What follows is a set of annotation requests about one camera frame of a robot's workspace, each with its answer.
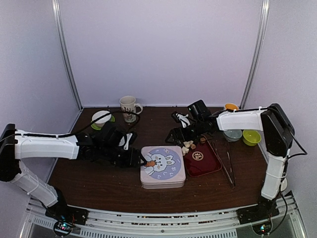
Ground dark red chocolate tray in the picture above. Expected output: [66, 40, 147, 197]
[184, 141, 222, 178]

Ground metal tongs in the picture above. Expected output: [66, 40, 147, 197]
[211, 141, 236, 189]

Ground lime green bowl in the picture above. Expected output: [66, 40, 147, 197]
[243, 130, 262, 146]

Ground light blue bowl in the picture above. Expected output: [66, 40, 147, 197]
[223, 129, 243, 142]

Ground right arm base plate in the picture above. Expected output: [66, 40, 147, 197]
[236, 204, 279, 225]

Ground orange interior mug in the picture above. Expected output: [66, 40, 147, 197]
[223, 103, 239, 111]

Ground green saucer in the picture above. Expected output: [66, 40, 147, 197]
[91, 116, 115, 130]

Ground coral pattern mug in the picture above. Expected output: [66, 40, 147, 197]
[119, 96, 143, 123]

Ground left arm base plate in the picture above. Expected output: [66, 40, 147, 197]
[45, 206, 89, 225]

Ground white cup near base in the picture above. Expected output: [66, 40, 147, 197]
[280, 178, 288, 191]

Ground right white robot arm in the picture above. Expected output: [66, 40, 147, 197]
[165, 100, 295, 219]

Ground white compartment tin box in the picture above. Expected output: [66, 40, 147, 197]
[140, 175, 186, 189]

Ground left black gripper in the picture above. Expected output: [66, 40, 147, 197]
[100, 144, 148, 168]

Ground left aluminium frame post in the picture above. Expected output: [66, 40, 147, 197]
[52, 0, 83, 110]

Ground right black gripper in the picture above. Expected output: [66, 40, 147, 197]
[165, 119, 205, 145]

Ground aluminium frame post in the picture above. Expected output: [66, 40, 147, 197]
[240, 0, 270, 109]
[52, 0, 83, 110]

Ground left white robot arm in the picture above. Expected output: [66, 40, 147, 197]
[0, 122, 147, 220]

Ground front aluminium rail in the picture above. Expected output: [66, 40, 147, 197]
[24, 195, 303, 238]

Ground metal tin lid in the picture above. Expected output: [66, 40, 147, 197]
[140, 146, 186, 179]

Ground right aluminium frame post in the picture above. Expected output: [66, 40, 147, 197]
[240, 0, 270, 109]

